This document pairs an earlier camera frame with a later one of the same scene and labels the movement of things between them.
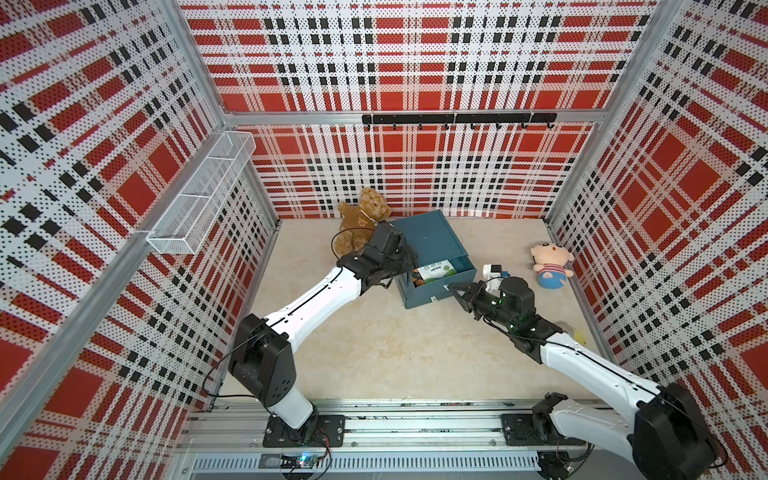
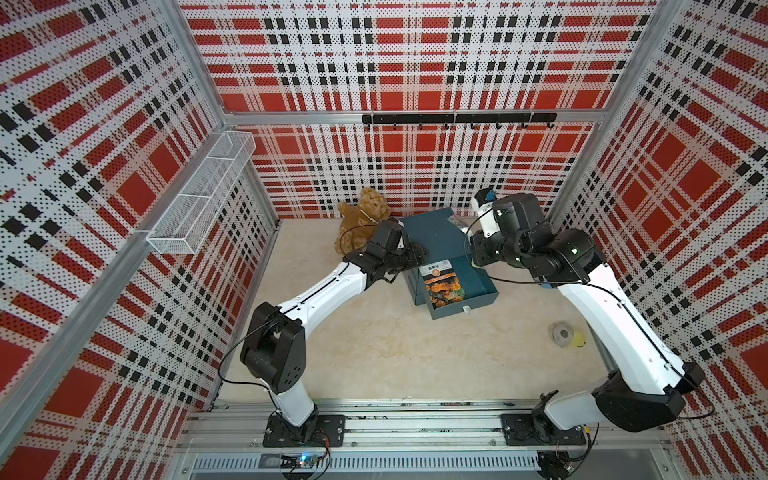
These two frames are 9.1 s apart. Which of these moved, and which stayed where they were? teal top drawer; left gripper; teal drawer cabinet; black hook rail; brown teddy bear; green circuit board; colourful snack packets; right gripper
Moved: colourful snack packets; right gripper; teal drawer cabinet; teal top drawer
Stayed: black hook rail; brown teddy bear; green circuit board; left gripper
